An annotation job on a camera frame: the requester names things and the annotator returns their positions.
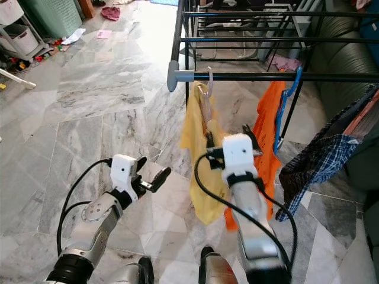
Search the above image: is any orange shirt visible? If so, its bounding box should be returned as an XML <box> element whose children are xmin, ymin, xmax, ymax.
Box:
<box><xmin>224</xmin><ymin>80</ymin><xmax>288</xmax><ymax>231</ymax></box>

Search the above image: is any yellow shirt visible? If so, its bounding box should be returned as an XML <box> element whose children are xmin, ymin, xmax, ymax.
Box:
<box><xmin>180</xmin><ymin>83</ymin><xmax>232</xmax><ymax>225</ymax></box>

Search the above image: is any robot right leg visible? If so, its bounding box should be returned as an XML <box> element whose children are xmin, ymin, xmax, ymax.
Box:
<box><xmin>198</xmin><ymin>246</ymin><xmax>240</xmax><ymax>284</ymax></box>

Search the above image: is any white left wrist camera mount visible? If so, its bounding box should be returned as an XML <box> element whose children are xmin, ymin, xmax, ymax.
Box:
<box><xmin>110</xmin><ymin>154</ymin><xmax>139</xmax><ymax>202</ymax></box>

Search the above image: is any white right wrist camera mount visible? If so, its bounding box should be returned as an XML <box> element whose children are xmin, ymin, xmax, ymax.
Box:
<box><xmin>222</xmin><ymin>134</ymin><xmax>258</xmax><ymax>187</ymax></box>

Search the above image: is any blue plaid shirt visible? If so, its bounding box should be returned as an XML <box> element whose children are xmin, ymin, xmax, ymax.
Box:
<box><xmin>277</xmin><ymin>86</ymin><xmax>379</xmax><ymax>222</ymax></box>

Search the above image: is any robot leg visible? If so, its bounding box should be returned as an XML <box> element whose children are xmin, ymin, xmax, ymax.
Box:
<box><xmin>198</xmin><ymin>246</ymin><xmax>240</xmax><ymax>284</ymax></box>
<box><xmin>113</xmin><ymin>256</ymin><xmax>155</xmax><ymax>284</ymax></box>

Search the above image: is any white crumpled paper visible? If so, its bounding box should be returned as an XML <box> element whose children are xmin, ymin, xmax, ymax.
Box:
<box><xmin>60</xmin><ymin>28</ymin><xmax>86</xmax><ymax>46</ymax></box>

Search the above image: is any black metal clothes rack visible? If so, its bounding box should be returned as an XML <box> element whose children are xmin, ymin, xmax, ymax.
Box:
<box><xmin>167</xmin><ymin>0</ymin><xmax>379</xmax><ymax>143</ymax></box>

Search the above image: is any robot left leg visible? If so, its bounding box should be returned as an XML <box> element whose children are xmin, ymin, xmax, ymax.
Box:
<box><xmin>113</xmin><ymin>256</ymin><xmax>155</xmax><ymax>284</ymax></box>

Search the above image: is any magenta cloth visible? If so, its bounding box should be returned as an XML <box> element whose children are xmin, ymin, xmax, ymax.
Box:
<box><xmin>101</xmin><ymin>6</ymin><xmax>122</xmax><ymax>22</ymax></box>

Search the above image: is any green leather sofa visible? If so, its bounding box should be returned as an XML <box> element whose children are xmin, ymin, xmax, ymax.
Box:
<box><xmin>308</xmin><ymin>15</ymin><xmax>379</xmax><ymax>190</ymax></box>

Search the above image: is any green cabinet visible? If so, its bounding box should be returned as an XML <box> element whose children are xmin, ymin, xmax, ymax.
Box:
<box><xmin>19</xmin><ymin>0</ymin><xmax>85</xmax><ymax>40</ymax></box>

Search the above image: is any light purple cloth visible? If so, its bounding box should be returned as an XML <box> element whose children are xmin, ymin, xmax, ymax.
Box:
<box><xmin>269</xmin><ymin>54</ymin><xmax>303</xmax><ymax>73</ymax></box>

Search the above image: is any white plastic pole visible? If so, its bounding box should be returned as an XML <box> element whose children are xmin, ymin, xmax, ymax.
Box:
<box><xmin>0</xmin><ymin>68</ymin><xmax>36</xmax><ymax>91</ymax></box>

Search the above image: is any blue plastic hanger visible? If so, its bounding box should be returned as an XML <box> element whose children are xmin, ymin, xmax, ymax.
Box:
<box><xmin>273</xmin><ymin>66</ymin><xmax>304</xmax><ymax>156</ymax></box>

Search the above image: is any white drawer cart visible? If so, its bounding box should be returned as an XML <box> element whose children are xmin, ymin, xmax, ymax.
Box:
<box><xmin>0</xmin><ymin>0</ymin><xmax>43</xmax><ymax>60</ymax></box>

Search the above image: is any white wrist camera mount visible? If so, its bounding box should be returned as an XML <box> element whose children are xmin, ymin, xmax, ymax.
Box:
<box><xmin>222</xmin><ymin>134</ymin><xmax>258</xmax><ymax>187</ymax></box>
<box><xmin>110</xmin><ymin>154</ymin><xmax>139</xmax><ymax>202</ymax></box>

